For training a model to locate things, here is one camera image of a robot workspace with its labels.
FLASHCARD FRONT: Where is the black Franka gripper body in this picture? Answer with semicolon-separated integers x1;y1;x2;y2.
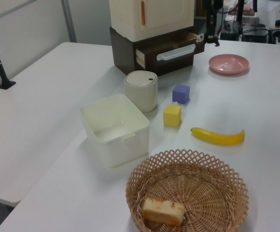
202;0;224;13

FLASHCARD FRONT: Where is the open wooden drawer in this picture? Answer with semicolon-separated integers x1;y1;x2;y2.
135;30;206;77

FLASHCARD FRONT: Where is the dark brown drawer cabinet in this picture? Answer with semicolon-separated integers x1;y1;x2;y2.
109;26;206;77

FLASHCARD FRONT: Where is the yellow toy banana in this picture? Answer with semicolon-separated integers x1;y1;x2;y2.
190;127;246;146

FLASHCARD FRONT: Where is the toy bread piece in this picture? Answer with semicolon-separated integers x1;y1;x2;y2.
142;197;186;227

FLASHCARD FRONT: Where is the pink round plate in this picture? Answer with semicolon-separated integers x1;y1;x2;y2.
208;54;250;75

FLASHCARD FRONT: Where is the cream plastic cabinet box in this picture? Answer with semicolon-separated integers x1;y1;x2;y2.
108;0;196;42

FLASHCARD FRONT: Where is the purple foam cube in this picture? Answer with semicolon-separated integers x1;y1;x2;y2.
171;84;191;105

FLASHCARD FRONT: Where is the yellow foam cube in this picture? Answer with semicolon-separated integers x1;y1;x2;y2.
163;104;182;128

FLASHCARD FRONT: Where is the beige lidded trash can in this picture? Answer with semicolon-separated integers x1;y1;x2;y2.
123;70;159;114

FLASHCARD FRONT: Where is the cream plastic storage bin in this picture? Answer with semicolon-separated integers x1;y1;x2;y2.
79;93;151;169

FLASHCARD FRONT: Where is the woven wicker basket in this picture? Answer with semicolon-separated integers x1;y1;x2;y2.
125;148;250;232

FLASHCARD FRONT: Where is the white drawer handle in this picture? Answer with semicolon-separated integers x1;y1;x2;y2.
156;43;196;62

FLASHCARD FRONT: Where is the copper cabinet door handle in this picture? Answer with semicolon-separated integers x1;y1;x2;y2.
140;0;146;26

